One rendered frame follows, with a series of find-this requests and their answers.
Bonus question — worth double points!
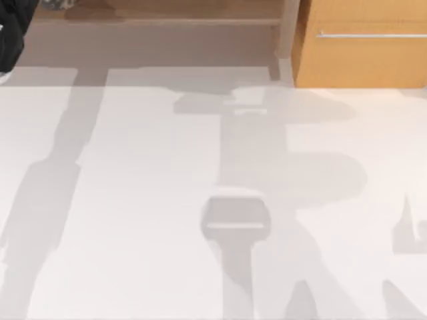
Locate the open wooden shelf unit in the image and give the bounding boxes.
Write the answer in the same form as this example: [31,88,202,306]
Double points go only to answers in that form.
[13,0,296,83]

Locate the wooden cupboard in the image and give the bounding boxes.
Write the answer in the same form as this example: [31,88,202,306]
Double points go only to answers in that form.
[290,0,427,89]

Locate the wooden drawer front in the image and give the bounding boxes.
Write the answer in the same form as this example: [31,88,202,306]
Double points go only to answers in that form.
[308,20,427,89]

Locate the small grey object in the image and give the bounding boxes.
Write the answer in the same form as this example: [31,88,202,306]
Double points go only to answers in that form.
[42,0,75,9]

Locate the long metal handle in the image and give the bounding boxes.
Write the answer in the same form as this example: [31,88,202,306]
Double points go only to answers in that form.
[316,30,427,39]

